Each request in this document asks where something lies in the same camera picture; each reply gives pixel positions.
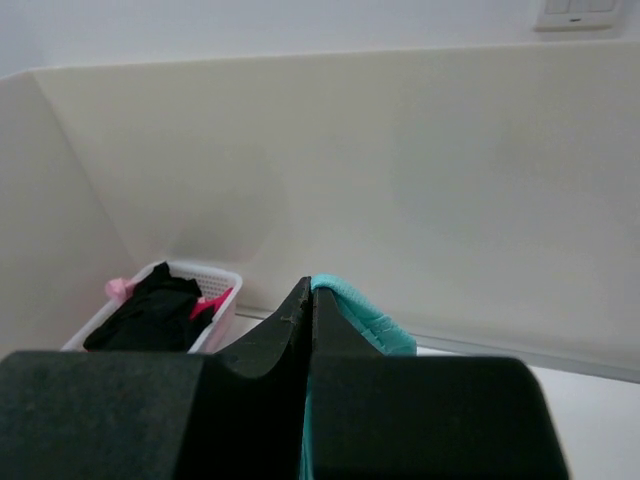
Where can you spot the teal t shirt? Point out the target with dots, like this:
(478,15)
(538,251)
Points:
(373,324)

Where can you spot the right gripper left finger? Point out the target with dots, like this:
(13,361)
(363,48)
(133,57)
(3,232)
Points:
(234,414)

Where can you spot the light pink cloth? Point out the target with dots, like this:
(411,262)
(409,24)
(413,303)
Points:
(120,289)

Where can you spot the black t shirt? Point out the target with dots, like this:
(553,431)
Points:
(154,318)

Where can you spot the red pink t shirt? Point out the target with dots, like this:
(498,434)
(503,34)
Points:
(211,305)

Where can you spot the white wall switch plate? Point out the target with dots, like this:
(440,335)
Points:
(576,15)

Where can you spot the white plastic basket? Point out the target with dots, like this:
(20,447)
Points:
(213,283)

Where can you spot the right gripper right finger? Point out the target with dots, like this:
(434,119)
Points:
(371,415)

